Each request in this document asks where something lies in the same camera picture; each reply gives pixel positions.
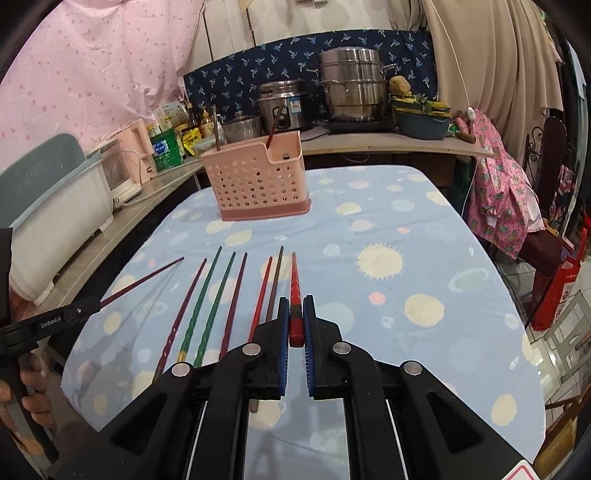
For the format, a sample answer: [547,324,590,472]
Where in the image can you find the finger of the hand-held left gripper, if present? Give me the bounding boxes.
[32,298,101,334]

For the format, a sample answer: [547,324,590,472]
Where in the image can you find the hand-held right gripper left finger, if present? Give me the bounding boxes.
[46,296,291,480]

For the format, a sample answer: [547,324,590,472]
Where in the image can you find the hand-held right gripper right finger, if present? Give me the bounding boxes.
[302,294,532,480]

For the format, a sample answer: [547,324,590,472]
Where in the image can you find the maroon chopstick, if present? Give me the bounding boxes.
[152,259,208,383]
[220,252,249,358]

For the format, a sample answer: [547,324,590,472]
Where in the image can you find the dark red chopstick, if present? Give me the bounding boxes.
[98,257,185,308]

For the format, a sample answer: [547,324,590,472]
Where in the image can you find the pink perforated utensil basket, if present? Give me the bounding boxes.
[200,130,311,221]

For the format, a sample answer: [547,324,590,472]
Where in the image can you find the person's left hand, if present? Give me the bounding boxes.
[0,357,49,418]

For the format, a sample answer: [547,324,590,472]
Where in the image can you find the grey side counter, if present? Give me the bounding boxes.
[25,156,209,319]

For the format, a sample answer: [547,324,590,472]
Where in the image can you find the white dish cabinet grey lid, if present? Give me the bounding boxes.
[0,133,116,306]

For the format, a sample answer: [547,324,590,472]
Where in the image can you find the white countertop appliance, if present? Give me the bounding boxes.
[98,138,145,205]

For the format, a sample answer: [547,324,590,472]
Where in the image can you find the blue planet print tablecloth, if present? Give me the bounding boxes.
[60,164,549,480]

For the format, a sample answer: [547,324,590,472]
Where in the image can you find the pink electric kettle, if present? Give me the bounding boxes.
[117,119,156,186]

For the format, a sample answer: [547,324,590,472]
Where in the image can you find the green tin can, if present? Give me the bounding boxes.
[148,127,185,173]

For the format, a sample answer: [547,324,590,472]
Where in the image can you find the yellow packet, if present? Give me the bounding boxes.
[182,128,203,156]

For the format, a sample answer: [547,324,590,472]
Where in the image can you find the white carton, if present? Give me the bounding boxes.
[154,102,186,130]

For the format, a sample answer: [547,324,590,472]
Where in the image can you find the small steel lidded pot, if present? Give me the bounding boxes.
[222,111,264,143]

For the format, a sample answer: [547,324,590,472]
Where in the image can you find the wooden shelf board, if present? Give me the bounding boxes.
[299,124,493,158]

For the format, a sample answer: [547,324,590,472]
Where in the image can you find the black induction cooker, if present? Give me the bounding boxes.
[316,117,399,134]

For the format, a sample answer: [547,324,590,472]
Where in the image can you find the steel rice cooker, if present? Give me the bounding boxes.
[256,79,314,133]

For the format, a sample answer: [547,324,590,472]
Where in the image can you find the pink pineapple print garment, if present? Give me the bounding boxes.
[465,108,542,260]

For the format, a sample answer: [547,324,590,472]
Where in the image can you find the pink dotted curtain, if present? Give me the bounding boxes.
[0,0,218,155]

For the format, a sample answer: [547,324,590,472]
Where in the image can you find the red bag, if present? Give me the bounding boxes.
[530,257,583,332]

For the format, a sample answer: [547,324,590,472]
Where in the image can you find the blue plastic basin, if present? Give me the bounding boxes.
[394,108,452,140]

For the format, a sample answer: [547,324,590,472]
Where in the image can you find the steel steamer pot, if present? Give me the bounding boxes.
[305,46,399,123]

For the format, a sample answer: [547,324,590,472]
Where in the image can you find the yellow plastic basin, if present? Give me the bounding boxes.
[391,95,454,117]

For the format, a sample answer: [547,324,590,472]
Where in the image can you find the navy floral cloth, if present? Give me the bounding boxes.
[182,28,438,126]

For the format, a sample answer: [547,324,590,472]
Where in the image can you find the dark wooden chair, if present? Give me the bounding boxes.
[521,115,583,278]

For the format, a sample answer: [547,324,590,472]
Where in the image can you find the beige curtain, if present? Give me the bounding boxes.
[388,0,575,222]

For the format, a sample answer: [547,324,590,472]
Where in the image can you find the brown handled tool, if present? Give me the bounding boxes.
[454,117,477,145]

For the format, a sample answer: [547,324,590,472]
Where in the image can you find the white cord with switch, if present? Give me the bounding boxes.
[431,0,477,123]

